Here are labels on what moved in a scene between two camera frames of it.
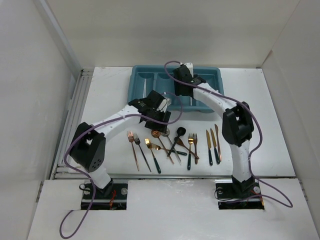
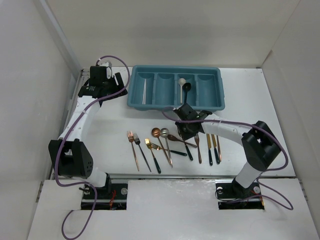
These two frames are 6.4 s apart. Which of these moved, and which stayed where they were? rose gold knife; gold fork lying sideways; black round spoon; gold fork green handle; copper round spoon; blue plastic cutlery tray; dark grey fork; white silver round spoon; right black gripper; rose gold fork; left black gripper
Moved: left black gripper; right black gripper; white silver round spoon; black round spoon; copper round spoon
Stayed: blue plastic cutlery tray; dark grey fork; rose gold knife; gold fork lying sideways; gold fork green handle; rose gold fork
